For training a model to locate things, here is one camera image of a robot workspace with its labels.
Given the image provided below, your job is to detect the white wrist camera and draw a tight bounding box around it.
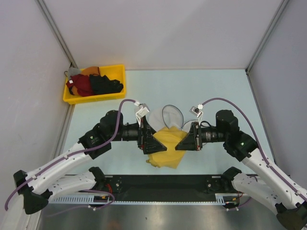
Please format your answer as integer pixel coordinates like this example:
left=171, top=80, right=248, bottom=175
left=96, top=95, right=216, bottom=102
left=190, top=104, right=203, bottom=124
left=135, top=103, right=150, bottom=123

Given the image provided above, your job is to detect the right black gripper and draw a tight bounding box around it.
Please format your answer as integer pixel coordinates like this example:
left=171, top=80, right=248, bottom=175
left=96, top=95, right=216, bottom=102
left=176, top=122, right=227, bottom=151

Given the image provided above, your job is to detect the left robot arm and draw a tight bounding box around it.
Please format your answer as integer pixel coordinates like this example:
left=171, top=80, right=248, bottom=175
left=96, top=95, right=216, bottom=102
left=13, top=110, right=167, bottom=215

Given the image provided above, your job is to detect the black garment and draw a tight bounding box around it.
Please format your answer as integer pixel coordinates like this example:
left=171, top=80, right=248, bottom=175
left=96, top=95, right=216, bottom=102
left=89, top=74, right=124, bottom=95

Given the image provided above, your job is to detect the white slotted cable duct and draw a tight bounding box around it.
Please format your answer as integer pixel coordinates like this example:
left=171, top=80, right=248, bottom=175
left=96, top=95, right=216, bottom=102
left=50, top=191, right=237, bottom=205

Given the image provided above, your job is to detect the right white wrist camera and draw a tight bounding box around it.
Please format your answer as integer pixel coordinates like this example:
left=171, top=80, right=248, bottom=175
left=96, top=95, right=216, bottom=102
left=190, top=104, right=203, bottom=124

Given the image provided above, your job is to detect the right aluminium frame post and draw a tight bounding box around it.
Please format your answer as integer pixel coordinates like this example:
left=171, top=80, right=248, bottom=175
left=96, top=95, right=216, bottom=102
left=245, top=0, right=291, bottom=75

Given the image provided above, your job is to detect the grey garment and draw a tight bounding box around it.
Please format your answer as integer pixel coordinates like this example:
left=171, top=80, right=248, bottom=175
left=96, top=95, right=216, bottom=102
left=67, top=67, right=81, bottom=78

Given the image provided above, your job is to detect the orange garment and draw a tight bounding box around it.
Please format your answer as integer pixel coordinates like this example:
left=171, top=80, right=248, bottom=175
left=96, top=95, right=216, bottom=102
left=71, top=66, right=101, bottom=96

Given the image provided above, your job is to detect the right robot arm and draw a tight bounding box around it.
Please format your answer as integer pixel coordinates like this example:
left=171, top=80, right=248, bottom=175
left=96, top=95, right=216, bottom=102
left=175, top=110, right=307, bottom=230

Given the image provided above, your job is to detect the yellow plastic bin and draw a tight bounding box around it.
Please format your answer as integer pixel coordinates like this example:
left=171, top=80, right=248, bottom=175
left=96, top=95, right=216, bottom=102
left=63, top=64, right=126, bottom=104

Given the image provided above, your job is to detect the white mesh laundry bag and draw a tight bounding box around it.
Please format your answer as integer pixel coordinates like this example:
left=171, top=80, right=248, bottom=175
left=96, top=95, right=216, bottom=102
left=146, top=104, right=194, bottom=132

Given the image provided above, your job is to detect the dark red garment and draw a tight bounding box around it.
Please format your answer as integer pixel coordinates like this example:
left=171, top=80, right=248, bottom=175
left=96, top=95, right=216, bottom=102
left=66, top=74, right=94, bottom=97

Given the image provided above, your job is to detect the aluminium frame post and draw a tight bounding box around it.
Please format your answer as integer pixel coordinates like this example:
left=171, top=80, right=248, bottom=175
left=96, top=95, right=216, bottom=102
left=35, top=0, right=78, bottom=68
left=245, top=0, right=291, bottom=75

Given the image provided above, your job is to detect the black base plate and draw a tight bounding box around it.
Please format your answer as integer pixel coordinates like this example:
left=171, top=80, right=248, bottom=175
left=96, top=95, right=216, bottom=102
left=104, top=175, right=238, bottom=195

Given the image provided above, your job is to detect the left aluminium frame post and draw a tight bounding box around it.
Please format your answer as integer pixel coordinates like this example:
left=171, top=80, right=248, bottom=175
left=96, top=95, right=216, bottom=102
left=35, top=0, right=78, bottom=68

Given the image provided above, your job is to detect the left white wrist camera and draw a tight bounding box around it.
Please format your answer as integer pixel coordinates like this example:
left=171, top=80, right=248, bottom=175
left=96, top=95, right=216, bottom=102
left=135, top=103, right=150, bottom=123

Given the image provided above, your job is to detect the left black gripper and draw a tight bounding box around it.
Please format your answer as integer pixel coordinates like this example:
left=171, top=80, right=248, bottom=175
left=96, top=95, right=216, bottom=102
left=109, top=115, right=166, bottom=154

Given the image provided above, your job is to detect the yellow bra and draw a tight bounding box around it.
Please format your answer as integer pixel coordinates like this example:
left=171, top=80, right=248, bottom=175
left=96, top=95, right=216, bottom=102
left=146, top=126, right=188, bottom=169

